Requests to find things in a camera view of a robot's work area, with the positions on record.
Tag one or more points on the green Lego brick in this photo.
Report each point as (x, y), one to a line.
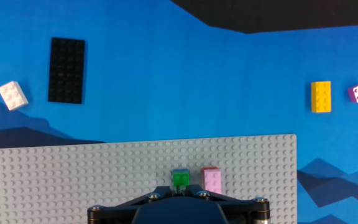
(181, 179)

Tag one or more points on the grey Lego baseplate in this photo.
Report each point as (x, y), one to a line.
(73, 180)

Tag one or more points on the white Lego brick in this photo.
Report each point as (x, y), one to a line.
(12, 96)

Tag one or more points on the black Lego plate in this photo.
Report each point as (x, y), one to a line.
(66, 70)

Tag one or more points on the light pink Lego brick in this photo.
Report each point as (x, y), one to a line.
(212, 182)

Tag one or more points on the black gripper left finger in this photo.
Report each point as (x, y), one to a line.
(113, 214)

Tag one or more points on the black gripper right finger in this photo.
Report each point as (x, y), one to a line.
(244, 213)

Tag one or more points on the blue Lego brick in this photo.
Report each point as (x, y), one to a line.
(180, 170)

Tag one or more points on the yellow Lego brick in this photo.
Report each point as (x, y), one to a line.
(321, 96)

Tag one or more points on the blue mountain print tablecloth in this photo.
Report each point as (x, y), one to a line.
(197, 77)

